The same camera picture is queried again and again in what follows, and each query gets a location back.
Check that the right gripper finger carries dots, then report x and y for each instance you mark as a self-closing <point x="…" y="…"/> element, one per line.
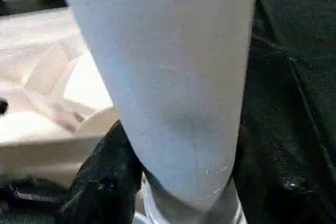
<point x="107" y="182"/>

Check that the white plastic table leg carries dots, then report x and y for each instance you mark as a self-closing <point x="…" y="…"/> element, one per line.
<point x="170" y="77"/>

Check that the white plastic table top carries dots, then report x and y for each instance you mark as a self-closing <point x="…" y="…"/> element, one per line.
<point x="39" y="77"/>

